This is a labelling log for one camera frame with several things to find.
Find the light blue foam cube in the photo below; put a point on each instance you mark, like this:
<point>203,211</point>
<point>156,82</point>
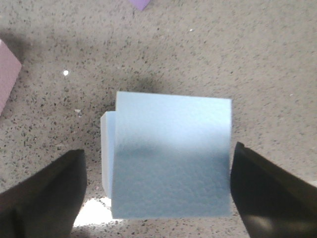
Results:
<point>171,156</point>
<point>107,150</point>

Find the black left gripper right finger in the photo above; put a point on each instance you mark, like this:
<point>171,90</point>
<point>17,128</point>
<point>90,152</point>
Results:
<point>271,202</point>

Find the far purple foam cube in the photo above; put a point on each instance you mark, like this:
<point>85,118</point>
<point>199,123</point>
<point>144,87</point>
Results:
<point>140,4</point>

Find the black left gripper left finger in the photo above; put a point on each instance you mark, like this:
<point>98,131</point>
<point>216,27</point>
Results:
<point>46,204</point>

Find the pink foam cube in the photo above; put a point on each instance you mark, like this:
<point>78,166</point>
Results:
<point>10,68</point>

